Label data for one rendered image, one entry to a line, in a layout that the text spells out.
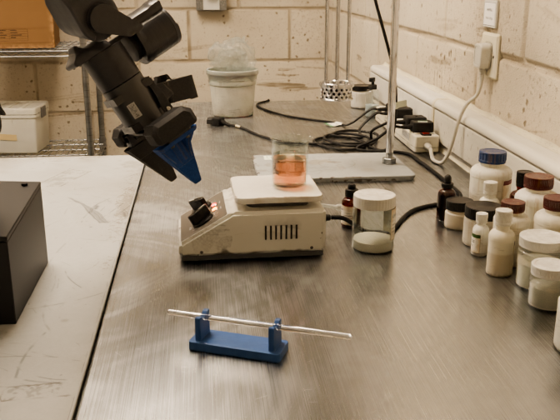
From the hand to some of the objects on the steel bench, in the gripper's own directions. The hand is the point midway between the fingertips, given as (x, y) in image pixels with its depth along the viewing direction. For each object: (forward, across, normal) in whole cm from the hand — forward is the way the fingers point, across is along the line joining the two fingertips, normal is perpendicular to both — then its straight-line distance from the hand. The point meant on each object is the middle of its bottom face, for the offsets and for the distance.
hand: (172, 160), depth 104 cm
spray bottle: (+39, -76, +77) cm, 115 cm away
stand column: (+32, -28, +46) cm, 63 cm away
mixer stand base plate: (+27, -33, +36) cm, 56 cm away
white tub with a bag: (+20, -97, +50) cm, 111 cm away
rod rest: (+15, +27, -13) cm, 33 cm away
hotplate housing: (+17, -1, +4) cm, 18 cm away
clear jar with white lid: (+26, +8, +15) cm, 31 cm away
